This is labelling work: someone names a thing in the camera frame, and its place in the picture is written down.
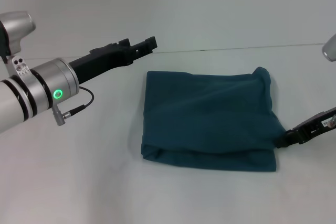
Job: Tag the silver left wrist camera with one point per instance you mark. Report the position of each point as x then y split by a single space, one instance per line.
15 32

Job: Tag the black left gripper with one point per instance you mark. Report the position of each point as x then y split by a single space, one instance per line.
102 60

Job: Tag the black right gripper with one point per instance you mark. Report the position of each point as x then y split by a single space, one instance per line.
319 125

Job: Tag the blue shirt with FREE print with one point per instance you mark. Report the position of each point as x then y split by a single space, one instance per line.
210 119

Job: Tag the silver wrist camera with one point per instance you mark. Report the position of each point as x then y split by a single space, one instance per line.
15 32
330 48

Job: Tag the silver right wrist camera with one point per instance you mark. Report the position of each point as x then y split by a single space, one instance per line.
330 48

